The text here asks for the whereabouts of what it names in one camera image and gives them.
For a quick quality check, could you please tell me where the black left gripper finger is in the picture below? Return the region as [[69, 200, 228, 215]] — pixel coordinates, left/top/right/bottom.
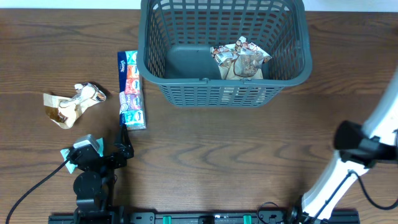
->
[[83, 146, 101, 162], [114, 124, 134, 158]]

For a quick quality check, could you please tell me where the colourful Kleenex tissue pack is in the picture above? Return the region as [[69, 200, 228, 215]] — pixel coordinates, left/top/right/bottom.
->
[[117, 50, 146, 130]]

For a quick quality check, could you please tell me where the beige brown rice bag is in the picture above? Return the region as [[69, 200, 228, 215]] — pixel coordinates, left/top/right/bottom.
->
[[43, 83, 106, 129]]

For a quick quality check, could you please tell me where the beige nut snack bag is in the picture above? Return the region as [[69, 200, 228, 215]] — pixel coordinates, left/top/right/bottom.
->
[[210, 44, 238, 80]]

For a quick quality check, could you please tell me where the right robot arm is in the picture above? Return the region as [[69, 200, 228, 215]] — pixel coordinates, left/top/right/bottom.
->
[[123, 75, 397, 224]]

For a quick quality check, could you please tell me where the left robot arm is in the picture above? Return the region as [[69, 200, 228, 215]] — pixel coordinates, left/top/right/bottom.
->
[[67, 146, 131, 221]]

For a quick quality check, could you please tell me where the teal snack packet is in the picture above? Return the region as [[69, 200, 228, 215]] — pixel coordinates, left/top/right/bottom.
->
[[60, 137, 104, 174]]

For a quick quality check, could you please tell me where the grey plastic basket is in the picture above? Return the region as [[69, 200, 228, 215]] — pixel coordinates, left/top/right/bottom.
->
[[137, 0, 312, 108]]

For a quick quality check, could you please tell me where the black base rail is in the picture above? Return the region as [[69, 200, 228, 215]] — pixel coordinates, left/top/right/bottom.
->
[[48, 210, 361, 224]]

